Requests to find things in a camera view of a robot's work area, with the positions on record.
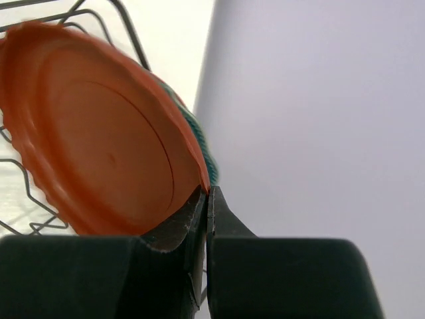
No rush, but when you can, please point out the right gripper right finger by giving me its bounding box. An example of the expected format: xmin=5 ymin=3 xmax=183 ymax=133
xmin=207 ymin=186 xmax=258 ymax=318

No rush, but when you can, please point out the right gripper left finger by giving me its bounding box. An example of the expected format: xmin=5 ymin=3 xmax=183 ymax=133
xmin=141 ymin=187 xmax=207 ymax=312

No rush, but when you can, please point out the teal ornate plate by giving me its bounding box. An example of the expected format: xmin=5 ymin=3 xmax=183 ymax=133
xmin=157 ymin=79 xmax=219 ymax=186

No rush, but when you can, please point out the orange scalloped plate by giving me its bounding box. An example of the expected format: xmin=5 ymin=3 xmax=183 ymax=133
xmin=1 ymin=22 xmax=211 ymax=235

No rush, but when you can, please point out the wire dish rack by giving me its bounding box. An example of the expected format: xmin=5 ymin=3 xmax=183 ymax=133
xmin=1 ymin=1 xmax=147 ymax=236

